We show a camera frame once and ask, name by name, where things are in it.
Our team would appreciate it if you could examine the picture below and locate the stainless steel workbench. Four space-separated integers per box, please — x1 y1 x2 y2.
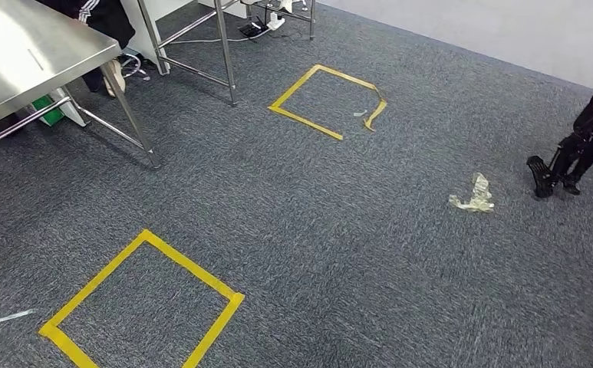
0 0 163 169

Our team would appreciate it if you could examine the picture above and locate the torn yellow tape square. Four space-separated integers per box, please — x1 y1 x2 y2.
268 64 389 142

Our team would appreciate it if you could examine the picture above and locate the stainless steel table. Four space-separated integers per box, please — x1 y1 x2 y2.
136 0 318 107

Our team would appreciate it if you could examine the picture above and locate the black power adapter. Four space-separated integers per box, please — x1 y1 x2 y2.
239 20 269 40

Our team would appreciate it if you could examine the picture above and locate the crumpled clear plastic wrap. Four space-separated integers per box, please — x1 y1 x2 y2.
448 172 496 213

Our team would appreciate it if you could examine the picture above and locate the chair wheel base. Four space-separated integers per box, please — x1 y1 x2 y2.
119 52 150 82

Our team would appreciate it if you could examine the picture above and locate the green box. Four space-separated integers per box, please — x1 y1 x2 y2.
31 95 67 127

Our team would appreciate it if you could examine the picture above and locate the person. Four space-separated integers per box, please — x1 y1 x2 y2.
37 0 137 98

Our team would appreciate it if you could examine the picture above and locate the clear tape strip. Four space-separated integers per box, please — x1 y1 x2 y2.
27 48 46 71
0 308 39 329

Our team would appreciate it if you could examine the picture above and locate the white power cable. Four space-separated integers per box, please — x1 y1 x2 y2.
169 34 249 47

